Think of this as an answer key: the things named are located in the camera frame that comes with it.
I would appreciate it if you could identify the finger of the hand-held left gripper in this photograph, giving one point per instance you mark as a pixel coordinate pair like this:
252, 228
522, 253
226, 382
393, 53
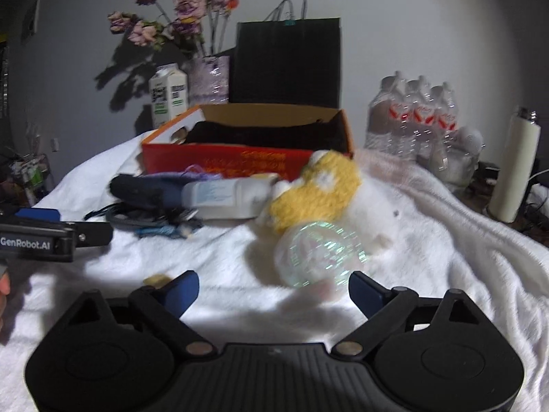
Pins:
92, 232
36, 214

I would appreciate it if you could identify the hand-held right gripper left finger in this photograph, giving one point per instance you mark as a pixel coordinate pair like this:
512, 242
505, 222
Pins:
185, 290

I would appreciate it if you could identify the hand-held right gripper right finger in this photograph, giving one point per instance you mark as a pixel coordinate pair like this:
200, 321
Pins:
363, 292

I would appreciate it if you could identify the clear iridescent plastic cup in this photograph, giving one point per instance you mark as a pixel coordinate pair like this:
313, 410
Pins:
319, 253

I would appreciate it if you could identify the translucent white labelled plastic bottle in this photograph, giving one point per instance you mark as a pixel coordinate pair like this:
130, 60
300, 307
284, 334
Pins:
223, 199

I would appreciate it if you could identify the yellow and white plush toy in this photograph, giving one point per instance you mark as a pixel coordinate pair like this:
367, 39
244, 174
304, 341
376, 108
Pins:
326, 197

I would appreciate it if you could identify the orange cardboard box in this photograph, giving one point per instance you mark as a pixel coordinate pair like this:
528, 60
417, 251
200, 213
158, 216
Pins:
223, 161

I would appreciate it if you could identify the person's left hand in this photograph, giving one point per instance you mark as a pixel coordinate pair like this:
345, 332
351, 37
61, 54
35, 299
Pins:
4, 284

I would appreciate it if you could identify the small yellow block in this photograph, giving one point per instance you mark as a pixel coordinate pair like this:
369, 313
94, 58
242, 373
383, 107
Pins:
156, 280

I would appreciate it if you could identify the white fleece blanket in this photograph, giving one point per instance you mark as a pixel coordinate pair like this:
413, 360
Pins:
240, 261

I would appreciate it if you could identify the dark blue folded umbrella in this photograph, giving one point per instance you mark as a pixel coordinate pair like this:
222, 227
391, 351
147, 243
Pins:
146, 191

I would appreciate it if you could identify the clear plastic bag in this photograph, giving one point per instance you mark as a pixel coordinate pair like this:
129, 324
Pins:
454, 167

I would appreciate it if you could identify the white milk carton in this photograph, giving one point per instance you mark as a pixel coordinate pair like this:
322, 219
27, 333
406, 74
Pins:
168, 94

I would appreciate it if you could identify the small black device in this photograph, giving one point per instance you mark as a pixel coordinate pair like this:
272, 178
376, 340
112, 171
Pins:
488, 171

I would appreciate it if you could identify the clear water bottle red label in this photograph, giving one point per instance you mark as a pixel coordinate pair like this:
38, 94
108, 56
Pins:
386, 111
444, 116
418, 113

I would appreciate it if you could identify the white round gadget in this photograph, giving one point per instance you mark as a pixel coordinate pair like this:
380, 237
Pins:
469, 139

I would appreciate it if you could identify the clear purple-tinted vase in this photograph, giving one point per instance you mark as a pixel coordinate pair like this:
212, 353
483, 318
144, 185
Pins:
210, 79

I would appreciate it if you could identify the white thermos bottle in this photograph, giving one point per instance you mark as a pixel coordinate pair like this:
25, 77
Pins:
514, 167

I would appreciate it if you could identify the dried purple flower bouquet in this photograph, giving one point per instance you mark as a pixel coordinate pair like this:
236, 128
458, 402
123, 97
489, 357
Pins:
184, 13

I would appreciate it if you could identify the black paper shopping bag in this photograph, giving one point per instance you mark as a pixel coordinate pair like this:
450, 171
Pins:
287, 64

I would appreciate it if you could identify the teal binder clip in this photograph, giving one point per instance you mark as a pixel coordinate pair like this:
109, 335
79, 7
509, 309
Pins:
288, 22

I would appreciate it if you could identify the grey wall-mounted panel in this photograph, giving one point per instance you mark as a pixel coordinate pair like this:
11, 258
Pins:
31, 17

